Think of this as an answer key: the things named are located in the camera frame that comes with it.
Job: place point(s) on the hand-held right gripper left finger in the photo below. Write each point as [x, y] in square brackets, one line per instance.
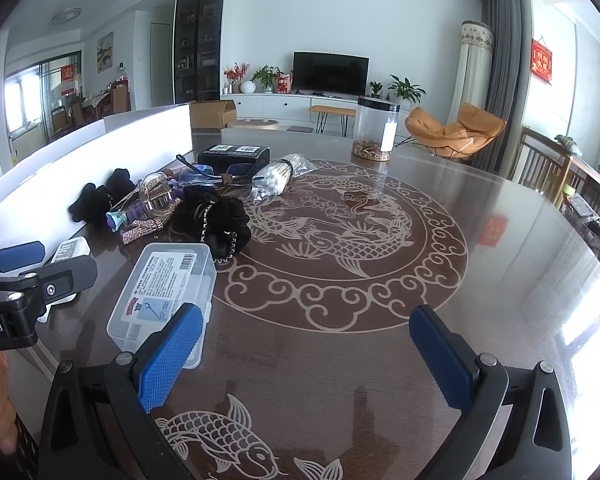
[172, 355]

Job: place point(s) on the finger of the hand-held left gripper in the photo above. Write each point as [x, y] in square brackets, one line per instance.
[17, 256]
[65, 277]

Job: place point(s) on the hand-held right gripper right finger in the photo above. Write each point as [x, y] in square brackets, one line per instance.
[442, 360]

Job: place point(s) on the small white packet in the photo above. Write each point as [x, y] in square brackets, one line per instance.
[70, 250]

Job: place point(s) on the clear plastic storage box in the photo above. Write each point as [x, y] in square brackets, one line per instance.
[155, 285]

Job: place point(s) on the black glove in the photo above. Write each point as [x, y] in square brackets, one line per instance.
[120, 180]
[87, 202]

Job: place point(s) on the rhinestone hair clip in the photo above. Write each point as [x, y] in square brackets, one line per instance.
[137, 230]

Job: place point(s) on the purple mermaid tail toy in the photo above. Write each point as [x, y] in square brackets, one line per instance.
[130, 208]

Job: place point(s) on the clear hair claw clip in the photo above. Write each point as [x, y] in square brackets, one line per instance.
[155, 191]

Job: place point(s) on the blue framed glasses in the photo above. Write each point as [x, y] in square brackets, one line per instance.
[202, 172]

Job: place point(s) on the black cardboard box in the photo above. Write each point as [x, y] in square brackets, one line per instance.
[230, 157]

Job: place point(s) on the bag of cotton swabs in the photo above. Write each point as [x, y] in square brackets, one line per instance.
[275, 177]

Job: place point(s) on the white partition board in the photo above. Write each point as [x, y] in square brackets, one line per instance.
[80, 160]

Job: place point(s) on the red door decoration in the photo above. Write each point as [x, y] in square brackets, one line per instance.
[68, 72]

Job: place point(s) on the brown cardboard box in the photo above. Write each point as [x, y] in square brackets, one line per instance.
[210, 115]

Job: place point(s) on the dark wooden chair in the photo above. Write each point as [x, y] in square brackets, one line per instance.
[530, 160]

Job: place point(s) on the framed landscape painting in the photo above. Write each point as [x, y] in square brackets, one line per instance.
[105, 51]

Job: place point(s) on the cluttered wooden side table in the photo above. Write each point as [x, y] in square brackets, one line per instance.
[587, 185]

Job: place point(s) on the orange lounge chair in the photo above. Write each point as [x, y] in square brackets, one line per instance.
[440, 130]

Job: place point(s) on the white door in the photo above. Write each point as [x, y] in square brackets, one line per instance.
[161, 65]

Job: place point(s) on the round wooden coffee table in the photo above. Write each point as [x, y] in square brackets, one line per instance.
[252, 124]

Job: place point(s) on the round ceiling lamp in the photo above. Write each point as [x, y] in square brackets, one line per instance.
[66, 16]

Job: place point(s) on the clear jar with black lid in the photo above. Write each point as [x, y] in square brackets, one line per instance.
[372, 125]

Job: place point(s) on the round white vase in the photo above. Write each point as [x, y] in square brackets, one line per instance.
[248, 87]

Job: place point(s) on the red flower arrangement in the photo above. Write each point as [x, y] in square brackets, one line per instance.
[236, 72]

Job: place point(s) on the white television cabinet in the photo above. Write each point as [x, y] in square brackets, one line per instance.
[280, 105]

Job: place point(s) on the large leafy potted plant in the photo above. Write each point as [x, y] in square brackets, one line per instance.
[405, 90]

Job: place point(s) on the orange cushioned bench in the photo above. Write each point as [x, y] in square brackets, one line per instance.
[332, 110]

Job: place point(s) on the dark glass display cabinet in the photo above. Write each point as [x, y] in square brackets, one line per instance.
[200, 35]

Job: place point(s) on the small green potted plant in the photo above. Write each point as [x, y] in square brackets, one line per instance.
[375, 87]

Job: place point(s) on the red gift bag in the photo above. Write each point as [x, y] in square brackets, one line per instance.
[283, 84]

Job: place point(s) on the covered standing air conditioner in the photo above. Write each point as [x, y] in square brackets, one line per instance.
[472, 70]

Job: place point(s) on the grey curtain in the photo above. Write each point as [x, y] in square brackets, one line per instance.
[500, 60]

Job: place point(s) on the black television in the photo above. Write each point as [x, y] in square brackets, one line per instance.
[330, 72]

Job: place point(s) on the red wall hanging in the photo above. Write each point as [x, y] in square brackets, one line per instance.
[541, 60]

